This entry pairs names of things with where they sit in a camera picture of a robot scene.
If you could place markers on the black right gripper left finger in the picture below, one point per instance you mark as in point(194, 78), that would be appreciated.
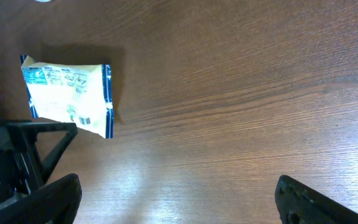
point(57, 202)

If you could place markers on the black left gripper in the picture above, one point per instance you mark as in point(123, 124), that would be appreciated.
point(22, 171)

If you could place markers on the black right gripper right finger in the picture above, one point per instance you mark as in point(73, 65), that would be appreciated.
point(297, 203)

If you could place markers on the yellow wet wipes pack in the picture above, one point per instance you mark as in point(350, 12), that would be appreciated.
point(81, 94)

